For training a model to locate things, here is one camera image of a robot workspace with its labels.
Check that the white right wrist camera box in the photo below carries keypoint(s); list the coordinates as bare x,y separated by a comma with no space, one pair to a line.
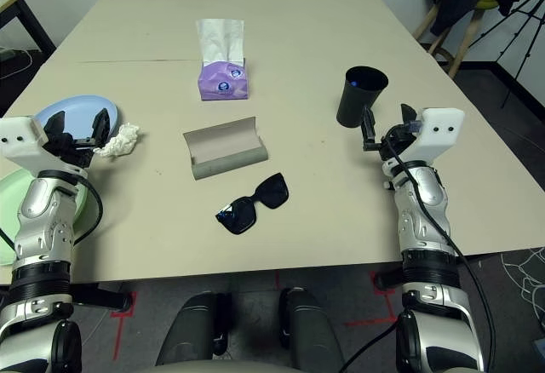
440,132

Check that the black sunglasses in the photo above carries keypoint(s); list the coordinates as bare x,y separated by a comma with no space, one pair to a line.
238,219

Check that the blue plate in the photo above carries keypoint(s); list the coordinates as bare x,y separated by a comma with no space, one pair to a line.
76,107

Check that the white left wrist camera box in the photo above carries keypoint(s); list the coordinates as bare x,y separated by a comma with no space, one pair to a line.
17,143

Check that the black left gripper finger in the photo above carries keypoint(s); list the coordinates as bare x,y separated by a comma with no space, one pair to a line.
55,124
102,128

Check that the grey robot torso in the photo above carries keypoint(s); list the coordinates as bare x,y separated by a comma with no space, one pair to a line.
225,368

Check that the grey robot left leg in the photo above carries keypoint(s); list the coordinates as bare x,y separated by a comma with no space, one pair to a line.
191,326

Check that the black table foot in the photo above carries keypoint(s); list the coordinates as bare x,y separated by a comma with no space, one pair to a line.
387,280
102,296

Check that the wooden stool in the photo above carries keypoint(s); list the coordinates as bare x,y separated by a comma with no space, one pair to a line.
466,36

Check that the grey robot leg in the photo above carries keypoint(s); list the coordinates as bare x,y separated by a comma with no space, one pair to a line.
191,326
311,330

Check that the grey glasses case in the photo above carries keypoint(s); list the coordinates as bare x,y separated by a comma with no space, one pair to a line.
221,143

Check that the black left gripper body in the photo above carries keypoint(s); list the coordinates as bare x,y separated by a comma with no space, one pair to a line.
70,151

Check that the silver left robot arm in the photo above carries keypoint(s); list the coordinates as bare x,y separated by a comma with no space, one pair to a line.
38,219

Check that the dark jacket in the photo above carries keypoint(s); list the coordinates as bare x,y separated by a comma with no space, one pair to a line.
451,2

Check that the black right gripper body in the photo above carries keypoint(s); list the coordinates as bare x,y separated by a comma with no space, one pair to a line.
398,141

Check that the side desk with black frame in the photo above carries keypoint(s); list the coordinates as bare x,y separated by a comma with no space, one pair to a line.
40,28

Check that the green plate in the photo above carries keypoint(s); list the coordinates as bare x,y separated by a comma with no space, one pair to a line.
8,207

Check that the black tripod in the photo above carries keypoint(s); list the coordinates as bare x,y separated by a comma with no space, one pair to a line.
529,46

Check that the grey power strip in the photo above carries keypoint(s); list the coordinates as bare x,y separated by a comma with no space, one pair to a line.
5,54

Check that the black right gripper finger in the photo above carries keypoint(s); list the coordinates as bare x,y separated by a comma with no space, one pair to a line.
409,114
369,128

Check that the purple tissue pack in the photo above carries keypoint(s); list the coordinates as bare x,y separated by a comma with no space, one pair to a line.
221,85

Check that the white tissue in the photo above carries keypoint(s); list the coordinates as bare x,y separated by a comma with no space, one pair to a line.
123,139

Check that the grey robot right leg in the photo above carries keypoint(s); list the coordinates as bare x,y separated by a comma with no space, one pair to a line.
311,330

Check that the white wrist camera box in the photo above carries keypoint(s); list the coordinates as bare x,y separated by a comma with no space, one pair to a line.
17,143
440,132

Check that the black cup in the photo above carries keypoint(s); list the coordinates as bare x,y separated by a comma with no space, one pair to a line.
353,109

